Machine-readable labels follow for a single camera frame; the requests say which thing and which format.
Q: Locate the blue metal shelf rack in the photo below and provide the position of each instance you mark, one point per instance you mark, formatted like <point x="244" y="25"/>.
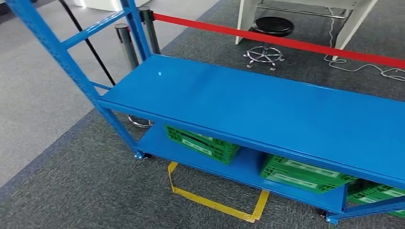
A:
<point x="253" y="110"/>

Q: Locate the black rack caster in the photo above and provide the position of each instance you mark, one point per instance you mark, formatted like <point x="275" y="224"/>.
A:
<point x="147" y="155"/>
<point x="322" y="213"/>

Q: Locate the red barrier belt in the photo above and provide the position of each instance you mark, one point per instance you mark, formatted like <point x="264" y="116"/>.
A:
<point x="284" y="39"/>

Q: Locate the black round stool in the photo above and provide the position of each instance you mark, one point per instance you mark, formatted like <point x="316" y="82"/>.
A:
<point x="272" y="27"/>

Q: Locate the black slanted pole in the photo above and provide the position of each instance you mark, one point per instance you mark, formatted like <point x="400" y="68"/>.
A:
<point x="88" y="44"/>

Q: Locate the white panel with light strips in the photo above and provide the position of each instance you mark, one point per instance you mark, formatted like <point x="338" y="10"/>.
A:
<point x="104" y="3"/>

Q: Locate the white desk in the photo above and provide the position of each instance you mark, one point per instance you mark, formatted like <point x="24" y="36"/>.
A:
<point x="351" y="22"/>

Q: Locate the tall open green plastic crate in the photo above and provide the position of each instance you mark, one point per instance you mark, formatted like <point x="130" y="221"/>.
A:
<point x="376" y="194"/>

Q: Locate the dark metal stanchion post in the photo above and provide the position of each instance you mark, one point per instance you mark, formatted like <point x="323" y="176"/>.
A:
<point x="150" y="28"/>
<point x="128" y="47"/>

